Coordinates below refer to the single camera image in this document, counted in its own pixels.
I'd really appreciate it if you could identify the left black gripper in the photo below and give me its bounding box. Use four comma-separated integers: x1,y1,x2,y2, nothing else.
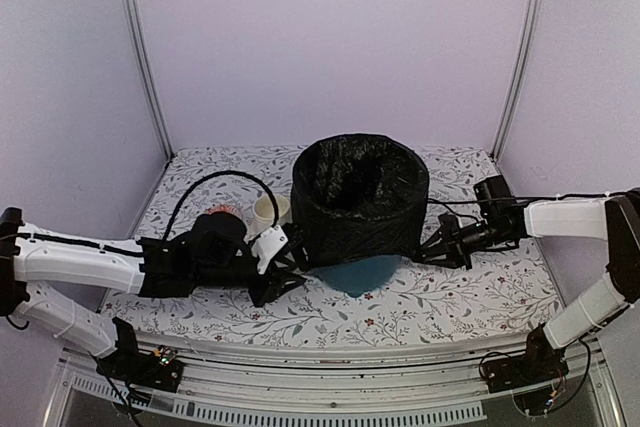
194,250,307,309

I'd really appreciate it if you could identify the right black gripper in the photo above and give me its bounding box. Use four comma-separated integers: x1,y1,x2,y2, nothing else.
417,214,512,270

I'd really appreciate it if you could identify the teal plastic trash bin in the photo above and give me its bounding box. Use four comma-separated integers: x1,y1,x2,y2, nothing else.
312,255,402,298

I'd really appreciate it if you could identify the black plastic trash bag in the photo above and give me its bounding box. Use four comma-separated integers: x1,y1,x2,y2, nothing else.
290,133,430,269

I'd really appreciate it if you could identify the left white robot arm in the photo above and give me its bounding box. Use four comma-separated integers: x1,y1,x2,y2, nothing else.
1,207,305,381

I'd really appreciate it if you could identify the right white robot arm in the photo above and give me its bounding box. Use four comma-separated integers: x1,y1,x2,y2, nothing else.
418,175,639,383

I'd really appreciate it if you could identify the cream ceramic mug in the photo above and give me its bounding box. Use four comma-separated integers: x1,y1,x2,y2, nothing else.
251,194,291,235

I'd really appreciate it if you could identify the floral patterned table mat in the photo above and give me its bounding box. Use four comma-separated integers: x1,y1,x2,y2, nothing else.
102,146,561,349

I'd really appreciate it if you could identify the red patterned small bowl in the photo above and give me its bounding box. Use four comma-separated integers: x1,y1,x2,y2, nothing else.
205,204,244,220

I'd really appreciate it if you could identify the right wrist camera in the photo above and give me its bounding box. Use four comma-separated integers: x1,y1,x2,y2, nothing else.
438,214,461,238

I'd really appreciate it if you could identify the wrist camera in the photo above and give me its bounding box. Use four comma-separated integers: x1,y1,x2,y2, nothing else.
438,214,461,238
251,225,288,275

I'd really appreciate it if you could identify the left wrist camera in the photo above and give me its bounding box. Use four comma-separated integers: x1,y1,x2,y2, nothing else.
251,225,288,275

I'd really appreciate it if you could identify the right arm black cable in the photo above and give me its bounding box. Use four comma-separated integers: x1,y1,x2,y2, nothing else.
427,191,626,223

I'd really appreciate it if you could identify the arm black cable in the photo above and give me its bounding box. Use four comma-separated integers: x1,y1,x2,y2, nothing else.
162,170,281,243
427,191,626,223

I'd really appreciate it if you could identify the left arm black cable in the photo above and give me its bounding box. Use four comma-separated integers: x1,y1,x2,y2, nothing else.
162,170,281,243

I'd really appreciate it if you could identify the front aluminium rail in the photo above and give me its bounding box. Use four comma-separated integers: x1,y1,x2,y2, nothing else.
43,334,627,426

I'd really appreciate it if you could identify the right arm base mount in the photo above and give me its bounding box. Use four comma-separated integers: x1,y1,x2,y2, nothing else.
479,324,569,393

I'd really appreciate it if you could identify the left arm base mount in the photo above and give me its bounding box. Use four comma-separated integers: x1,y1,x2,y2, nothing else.
96,317,184,393

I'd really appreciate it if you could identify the right aluminium frame post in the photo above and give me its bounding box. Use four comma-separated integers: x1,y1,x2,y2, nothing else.
490,0,543,163

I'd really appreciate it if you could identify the aluminium frame post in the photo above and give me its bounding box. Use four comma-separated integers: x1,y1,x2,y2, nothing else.
490,0,543,163
111,0,173,158

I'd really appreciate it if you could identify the left aluminium frame post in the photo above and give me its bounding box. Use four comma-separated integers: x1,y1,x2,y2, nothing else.
111,0,173,158

